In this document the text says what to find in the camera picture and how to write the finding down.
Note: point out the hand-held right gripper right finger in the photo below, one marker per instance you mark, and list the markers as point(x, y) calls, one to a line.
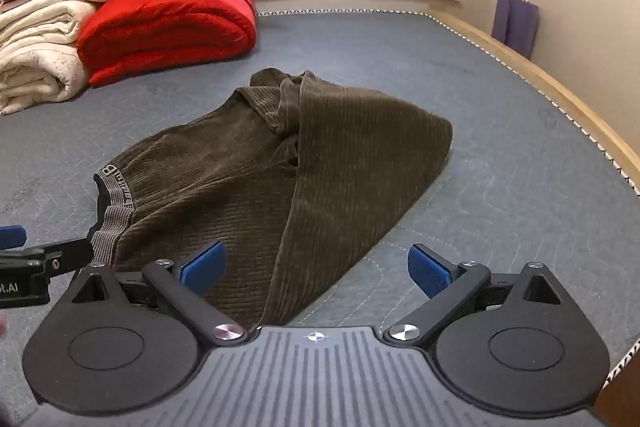
point(430, 269)

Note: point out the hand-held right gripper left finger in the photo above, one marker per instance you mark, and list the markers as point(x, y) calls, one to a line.
point(202, 267)

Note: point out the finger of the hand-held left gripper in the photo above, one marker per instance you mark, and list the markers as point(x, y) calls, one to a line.
point(72, 253)
point(12, 237)

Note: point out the grey quilted mattress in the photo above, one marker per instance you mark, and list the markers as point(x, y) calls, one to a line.
point(500, 187)

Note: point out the cream fleece blanket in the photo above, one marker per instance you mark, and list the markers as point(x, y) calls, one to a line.
point(35, 57)

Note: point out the red folded quilt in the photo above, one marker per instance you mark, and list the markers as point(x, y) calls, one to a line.
point(165, 27)

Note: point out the purple folded mat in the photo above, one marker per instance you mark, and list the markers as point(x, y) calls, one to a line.
point(515, 24)

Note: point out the wooden bed frame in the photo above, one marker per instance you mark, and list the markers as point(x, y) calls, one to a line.
point(550, 83)

